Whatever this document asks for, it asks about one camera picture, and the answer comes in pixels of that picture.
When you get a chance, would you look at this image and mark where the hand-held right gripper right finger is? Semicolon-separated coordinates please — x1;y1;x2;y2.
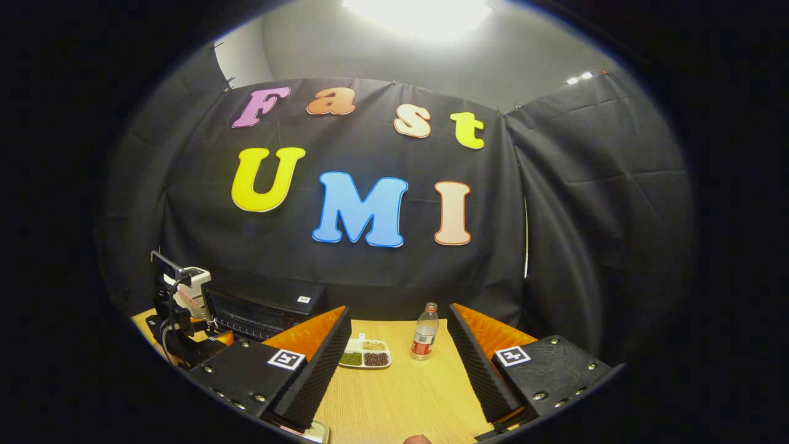
447;302;618;432

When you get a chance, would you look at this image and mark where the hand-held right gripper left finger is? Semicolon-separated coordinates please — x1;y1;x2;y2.
185;305;353;434

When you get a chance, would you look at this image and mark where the black electric oven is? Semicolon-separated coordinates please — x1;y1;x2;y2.
202;279;329;343

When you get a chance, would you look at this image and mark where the white food plate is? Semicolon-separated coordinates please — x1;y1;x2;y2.
295;419;332;444

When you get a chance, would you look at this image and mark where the white divided bean dish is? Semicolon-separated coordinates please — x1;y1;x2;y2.
337;333;393;370

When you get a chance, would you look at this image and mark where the white toaster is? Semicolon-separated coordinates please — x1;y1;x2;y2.
174;266;214;323

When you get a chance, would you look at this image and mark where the water bottle with red label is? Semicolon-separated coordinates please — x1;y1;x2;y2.
410;302;440;361

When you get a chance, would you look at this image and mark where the black backdrop cloth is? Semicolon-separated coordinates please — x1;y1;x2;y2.
99;43;697;364

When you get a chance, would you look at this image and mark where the large ceiling light panel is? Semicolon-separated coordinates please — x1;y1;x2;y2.
341;0;495;41

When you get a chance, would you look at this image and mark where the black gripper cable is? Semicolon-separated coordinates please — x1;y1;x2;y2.
158;276;187;366

